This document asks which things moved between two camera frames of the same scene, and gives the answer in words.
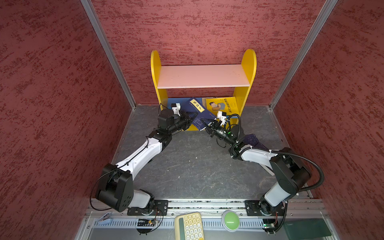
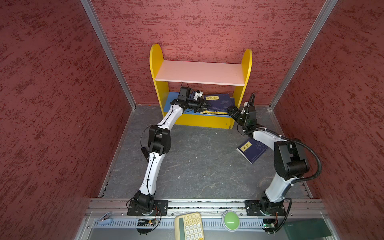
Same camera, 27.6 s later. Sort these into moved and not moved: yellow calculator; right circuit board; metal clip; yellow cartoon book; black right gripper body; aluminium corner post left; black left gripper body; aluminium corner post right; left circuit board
Moved: black right gripper body; yellow cartoon book; black left gripper body
Not moved: yellow calculator; right circuit board; aluminium corner post right; left circuit board; metal clip; aluminium corner post left
